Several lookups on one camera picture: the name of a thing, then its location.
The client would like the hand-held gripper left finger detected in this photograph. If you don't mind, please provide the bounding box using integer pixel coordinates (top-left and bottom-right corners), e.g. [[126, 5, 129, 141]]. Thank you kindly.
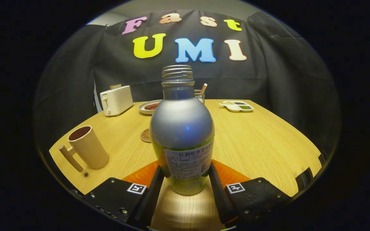
[[76, 160, 165, 229]]

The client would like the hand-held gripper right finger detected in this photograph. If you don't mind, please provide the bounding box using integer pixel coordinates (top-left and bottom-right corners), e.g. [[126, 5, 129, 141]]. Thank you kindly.
[[208, 159, 293, 225]]

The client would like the round brown coaster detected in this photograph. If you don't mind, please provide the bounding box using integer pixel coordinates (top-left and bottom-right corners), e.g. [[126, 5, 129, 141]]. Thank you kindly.
[[140, 128, 153, 143]]

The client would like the silver juice bottle green label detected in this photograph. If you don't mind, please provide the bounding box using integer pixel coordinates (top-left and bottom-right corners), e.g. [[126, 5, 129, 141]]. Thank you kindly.
[[149, 65, 215, 196]]

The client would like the beige cup with wooden handle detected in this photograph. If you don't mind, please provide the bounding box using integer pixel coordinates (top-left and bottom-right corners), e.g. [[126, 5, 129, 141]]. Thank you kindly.
[[58, 125, 110, 173]]

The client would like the wooden table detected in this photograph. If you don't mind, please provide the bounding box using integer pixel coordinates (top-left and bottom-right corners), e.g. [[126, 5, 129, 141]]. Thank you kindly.
[[49, 99, 322, 231]]

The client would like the small round plate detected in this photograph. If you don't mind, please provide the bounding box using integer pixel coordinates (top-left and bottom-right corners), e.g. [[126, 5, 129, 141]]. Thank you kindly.
[[138, 99, 163, 115]]

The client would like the white divided dish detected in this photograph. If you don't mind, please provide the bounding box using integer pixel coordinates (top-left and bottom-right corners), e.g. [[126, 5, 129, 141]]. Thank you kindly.
[[219, 100, 254, 112]]

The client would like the cream toaster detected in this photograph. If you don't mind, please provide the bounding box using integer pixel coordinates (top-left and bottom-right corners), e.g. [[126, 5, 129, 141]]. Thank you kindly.
[[100, 85, 135, 116]]

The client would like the black backdrop cloth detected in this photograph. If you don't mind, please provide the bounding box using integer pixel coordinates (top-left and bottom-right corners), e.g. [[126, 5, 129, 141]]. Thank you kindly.
[[34, 10, 341, 154]]

